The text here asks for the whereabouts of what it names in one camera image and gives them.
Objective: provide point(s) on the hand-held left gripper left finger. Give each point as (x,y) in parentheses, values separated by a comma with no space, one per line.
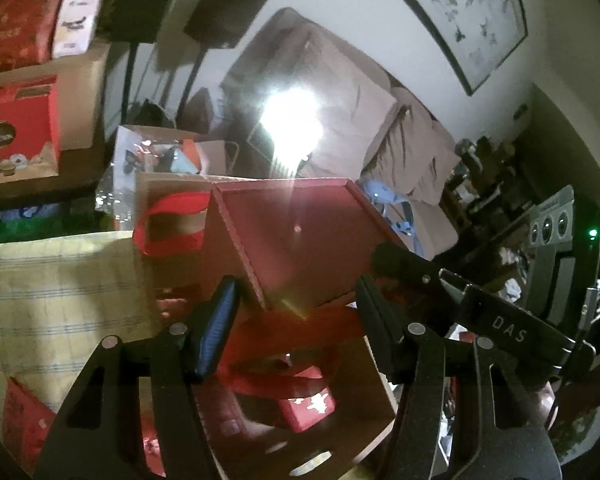
(220,320)

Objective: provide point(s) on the flat red gift packet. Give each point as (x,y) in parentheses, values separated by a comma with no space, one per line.
(22,420)

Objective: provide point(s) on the white carton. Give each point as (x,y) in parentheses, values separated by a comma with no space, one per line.
(77,20)

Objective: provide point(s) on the brown cardboard carton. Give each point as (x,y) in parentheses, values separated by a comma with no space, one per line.
(82,100)

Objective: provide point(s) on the black speaker stand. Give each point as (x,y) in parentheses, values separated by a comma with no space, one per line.
(130,85)
(192,80)

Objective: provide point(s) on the yellow plaid tablecloth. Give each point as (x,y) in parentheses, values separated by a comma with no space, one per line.
(55,300)

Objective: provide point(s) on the large cardboard box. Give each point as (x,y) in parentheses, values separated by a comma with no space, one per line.
(350,410)

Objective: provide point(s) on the small red box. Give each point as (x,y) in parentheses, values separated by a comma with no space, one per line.
(307,407)

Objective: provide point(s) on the grey bag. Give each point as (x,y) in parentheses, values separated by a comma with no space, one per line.
(200,107)

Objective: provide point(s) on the black bag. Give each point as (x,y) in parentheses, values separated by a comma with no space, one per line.
(150,112)

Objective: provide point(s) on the black speaker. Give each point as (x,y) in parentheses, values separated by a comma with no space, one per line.
(147,0)
(225,10)

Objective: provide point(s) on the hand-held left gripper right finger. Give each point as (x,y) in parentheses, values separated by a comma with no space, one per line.
(380,327)

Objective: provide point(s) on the framed ink painting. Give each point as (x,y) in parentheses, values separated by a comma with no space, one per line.
(460,10)

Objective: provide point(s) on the large brown sofa cushion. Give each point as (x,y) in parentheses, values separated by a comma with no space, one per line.
(350,125)

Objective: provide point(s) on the red box with window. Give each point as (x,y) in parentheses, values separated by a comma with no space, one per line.
(25,115)

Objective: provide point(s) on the medium brown sofa cushion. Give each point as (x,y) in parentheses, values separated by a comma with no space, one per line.
(425,155)

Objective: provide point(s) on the dark cluttered shelf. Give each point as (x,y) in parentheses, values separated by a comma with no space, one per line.
(485,195)

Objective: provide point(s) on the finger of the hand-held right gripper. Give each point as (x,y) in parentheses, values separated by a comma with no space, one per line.
(397,260)

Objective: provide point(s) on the brown sofa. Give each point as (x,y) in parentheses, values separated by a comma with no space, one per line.
(430,220)

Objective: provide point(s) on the bright lamp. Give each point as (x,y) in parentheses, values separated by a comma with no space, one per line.
(290,120)

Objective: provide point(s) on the clear plastic bag of toys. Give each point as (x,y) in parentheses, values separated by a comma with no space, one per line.
(145,150)

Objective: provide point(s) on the large red gift box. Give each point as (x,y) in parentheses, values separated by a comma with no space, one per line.
(20,25)

